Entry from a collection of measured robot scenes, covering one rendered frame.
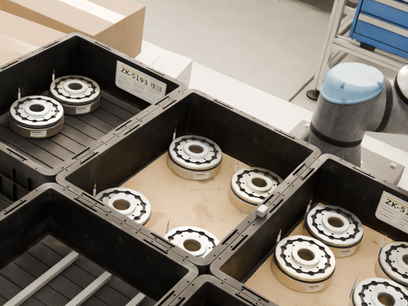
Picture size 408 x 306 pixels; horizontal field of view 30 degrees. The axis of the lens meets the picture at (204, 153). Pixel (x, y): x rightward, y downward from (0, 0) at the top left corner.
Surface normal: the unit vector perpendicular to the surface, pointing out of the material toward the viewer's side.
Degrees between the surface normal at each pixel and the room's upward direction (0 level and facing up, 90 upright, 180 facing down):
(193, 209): 0
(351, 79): 4
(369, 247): 0
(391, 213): 90
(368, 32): 90
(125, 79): 90
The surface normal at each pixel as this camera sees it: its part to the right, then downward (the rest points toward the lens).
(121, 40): 0.86, 0.40
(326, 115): -0.76, 0.24
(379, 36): -0.50, 0.46
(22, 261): 0.14, -0.79
